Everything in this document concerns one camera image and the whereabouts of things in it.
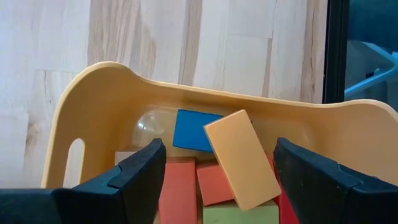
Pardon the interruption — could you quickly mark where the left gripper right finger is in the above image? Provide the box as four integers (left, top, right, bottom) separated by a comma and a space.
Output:
272, 137, 398, 224

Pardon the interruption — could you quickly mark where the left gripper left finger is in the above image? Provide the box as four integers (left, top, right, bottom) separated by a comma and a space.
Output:
0, 138, 167, 224

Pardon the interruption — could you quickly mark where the red rectangular block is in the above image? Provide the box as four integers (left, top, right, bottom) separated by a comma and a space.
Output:
266, 152, 301, 224

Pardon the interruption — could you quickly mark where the beige rectangular block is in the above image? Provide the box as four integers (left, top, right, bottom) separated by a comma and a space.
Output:
114, 150, 141, 166

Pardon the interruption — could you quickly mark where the red-orange rectangular block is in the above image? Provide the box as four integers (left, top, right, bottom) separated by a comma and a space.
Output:
195, 159, 234, 207
157, 156, 199, 224

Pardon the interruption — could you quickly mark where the orange rectangular block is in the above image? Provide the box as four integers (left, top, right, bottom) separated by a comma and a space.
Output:
203, 109, 283, 212

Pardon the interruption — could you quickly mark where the blue rectangular block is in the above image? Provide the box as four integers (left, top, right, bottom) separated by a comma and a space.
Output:
172, 108, 224, 154

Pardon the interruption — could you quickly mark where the light green rectangular block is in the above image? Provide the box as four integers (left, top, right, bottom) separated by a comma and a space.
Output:
201, 200, 280, 224

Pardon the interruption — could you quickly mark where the yellow plastic bin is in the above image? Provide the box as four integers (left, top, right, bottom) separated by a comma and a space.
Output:
41, 60, 398, 224

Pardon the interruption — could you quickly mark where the light grey chair base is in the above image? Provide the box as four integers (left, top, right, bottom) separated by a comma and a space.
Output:
344, 40, 398, 103

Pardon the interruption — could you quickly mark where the black aluminium table frame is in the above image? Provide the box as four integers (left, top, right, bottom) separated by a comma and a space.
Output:
322, 0, 351, 105

